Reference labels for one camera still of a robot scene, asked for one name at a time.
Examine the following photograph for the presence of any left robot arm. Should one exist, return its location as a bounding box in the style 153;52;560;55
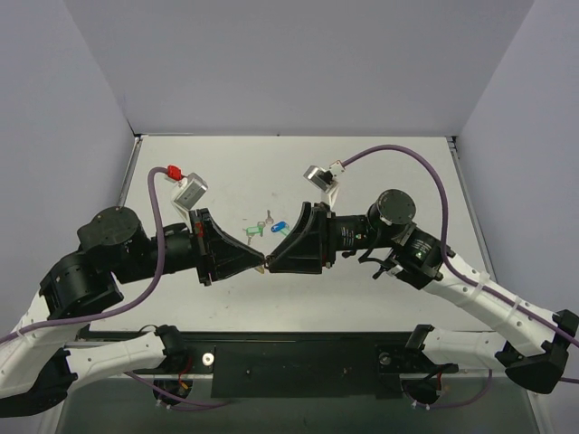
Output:
1;207;265;418

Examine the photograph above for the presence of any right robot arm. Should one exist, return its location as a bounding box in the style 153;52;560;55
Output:
265;190;578;394

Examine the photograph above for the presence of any blue key tag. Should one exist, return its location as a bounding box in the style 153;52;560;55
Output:
271;221;288;233

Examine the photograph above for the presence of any green key tag left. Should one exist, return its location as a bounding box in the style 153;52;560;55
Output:
245;226;263;238

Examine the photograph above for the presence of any silver key upper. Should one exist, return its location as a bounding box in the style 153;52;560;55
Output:
265;210;274;225

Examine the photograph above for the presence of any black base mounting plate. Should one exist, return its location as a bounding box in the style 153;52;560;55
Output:
90;332;494;401

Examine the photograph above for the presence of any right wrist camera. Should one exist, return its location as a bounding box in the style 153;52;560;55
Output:
303;160;346;209

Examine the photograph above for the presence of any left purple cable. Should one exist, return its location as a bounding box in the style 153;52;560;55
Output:
0;165;182;347

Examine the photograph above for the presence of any purple cable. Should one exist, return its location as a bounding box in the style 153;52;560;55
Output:
341;144;579;340
0;165;182;347

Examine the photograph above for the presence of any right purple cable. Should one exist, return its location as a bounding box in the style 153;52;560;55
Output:
341;144;579;340

